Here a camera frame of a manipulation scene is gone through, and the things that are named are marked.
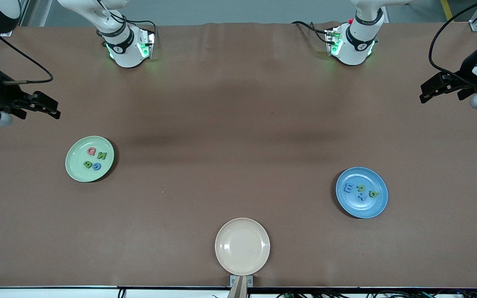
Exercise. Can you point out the blue plate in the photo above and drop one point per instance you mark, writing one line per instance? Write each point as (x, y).
(362, 207)

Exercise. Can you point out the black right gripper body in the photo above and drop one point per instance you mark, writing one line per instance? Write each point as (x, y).
(1, 95)

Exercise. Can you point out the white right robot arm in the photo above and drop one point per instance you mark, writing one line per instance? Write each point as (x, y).
(124, 54)

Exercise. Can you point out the grey base connector box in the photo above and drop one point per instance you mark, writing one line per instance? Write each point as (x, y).
(333, 43)
(147, 45)

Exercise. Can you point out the grey right base connector box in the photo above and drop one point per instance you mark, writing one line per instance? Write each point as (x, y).
(147, 45)

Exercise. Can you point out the pink letter Q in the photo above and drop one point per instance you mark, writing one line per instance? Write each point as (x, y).
(89, 151)

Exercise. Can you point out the green letter B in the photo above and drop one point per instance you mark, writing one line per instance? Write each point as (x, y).
(373, 194)
(87, 164)

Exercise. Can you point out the grey left base connector box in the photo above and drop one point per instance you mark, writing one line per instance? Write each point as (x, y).
(333, 43)

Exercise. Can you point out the green letter N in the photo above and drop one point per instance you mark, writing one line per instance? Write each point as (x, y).
(102, 156)

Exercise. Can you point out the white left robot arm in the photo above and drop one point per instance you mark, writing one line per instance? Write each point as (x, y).
(354, 49)

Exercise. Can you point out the blue letter G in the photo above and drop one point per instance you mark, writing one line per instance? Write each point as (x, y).
(94, 166)

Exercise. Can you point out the blue letter E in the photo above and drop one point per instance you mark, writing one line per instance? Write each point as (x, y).
(345, 188)

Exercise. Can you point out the brown table cover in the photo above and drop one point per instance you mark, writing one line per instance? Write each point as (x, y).
(205, 231)

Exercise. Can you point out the blue letter x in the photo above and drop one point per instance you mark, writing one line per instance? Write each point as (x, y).
(361, 196)

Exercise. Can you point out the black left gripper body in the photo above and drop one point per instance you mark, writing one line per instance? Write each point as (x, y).
(467, 71)

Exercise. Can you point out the light green plate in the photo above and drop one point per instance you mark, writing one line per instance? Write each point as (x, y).
(77, 163)

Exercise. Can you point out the grey metal mount bracket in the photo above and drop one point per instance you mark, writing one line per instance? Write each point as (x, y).
(233, 281)

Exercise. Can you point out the beige plate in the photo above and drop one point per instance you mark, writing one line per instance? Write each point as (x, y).
(242, 246)

